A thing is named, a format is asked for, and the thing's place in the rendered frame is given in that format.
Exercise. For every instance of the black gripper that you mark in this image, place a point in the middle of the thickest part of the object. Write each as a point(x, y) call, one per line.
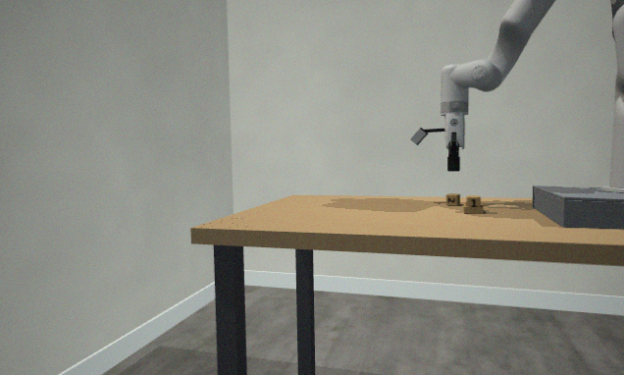
point(453, 133)

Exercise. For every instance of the tan cube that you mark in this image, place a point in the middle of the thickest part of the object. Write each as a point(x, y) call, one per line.
point(473, 201)
point(453, 199)

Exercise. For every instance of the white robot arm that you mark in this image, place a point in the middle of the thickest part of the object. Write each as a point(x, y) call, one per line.
point(515, 29)

